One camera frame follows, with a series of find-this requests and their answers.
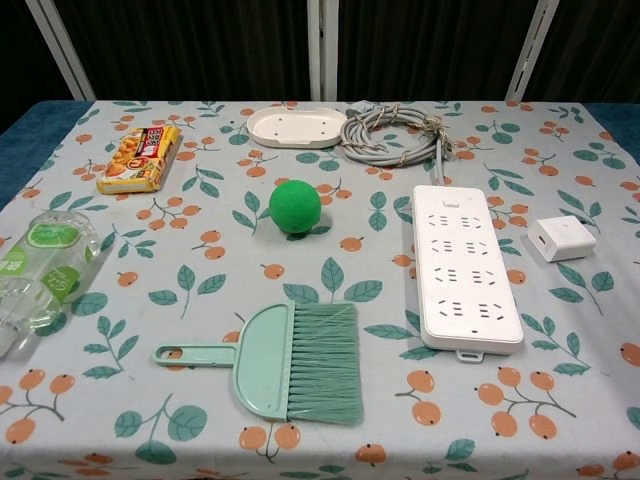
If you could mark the green ball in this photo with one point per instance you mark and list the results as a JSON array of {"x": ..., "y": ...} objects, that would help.
[{"x": 294, "y": 207}]

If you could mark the white oval tray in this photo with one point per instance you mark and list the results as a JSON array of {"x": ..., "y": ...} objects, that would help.
[{"x": 295, "y": 127}]

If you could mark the white metal frame post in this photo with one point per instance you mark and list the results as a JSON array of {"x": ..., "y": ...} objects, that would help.
[
  {"x": 322, "y": 50},
  {"x": 62, "y": 50},
  {"x": 532, "y": 50}
]

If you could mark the black curtain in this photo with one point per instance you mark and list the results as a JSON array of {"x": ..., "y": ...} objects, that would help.
[{"x": 200, "y": 50}]

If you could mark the yellow snack box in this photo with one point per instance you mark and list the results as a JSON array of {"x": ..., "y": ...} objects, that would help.
[{"x": 140, "y": 160}]

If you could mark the white power adapter cube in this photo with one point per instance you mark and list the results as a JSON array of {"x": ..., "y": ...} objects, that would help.
[{"x": 565, "y": 242}]

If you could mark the clear bottle green label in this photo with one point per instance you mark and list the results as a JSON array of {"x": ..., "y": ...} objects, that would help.
[{"x": 45, "y": 270}]

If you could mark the floral print tablecloth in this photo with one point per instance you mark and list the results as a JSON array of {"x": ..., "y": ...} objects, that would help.
[{"x": 350, "y": 440}]

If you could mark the white power strip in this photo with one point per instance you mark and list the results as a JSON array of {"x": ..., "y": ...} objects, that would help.
[{"x": 462, "y": 270}]

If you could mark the green hand brush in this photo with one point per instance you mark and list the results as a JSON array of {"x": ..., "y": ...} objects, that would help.
[{"x": 265, "y": 360}]

